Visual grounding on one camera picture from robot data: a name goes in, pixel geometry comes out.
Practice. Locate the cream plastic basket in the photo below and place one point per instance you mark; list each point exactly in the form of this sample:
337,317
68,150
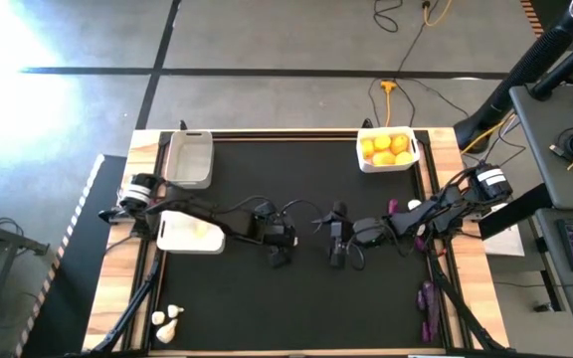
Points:
189,159

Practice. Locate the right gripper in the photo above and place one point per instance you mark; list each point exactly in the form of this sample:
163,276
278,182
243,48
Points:
341,233

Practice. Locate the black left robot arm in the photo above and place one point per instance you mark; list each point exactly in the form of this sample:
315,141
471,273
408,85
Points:
192,211

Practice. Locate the black frame brace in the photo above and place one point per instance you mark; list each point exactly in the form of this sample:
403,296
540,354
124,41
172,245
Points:
132,308
460,308

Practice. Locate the grey desk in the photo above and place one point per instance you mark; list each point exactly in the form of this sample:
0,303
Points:
572,298
555,164

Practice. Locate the black tower fan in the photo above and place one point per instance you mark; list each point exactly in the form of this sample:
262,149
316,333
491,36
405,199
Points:
530,64

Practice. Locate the black desk leg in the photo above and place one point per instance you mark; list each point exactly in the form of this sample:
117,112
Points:
515,211

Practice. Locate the white paper sheet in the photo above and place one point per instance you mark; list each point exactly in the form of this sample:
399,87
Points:
505,243

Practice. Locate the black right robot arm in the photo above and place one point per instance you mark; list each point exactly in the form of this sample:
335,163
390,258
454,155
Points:
445,209

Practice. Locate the white plastic basket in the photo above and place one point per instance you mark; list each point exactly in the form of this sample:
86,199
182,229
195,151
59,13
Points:
192,243
391,169

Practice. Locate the black striped floor mat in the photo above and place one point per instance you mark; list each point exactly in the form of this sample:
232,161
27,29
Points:
77,258

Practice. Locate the yellow lemon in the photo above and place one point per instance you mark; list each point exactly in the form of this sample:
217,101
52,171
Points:
399,144
383,158
382,142
404,158
367,148

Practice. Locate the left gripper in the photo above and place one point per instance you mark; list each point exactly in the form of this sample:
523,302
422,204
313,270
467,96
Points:
279,233

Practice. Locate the black rail bracket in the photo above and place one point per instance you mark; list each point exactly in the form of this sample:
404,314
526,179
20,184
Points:
183,124
367,123

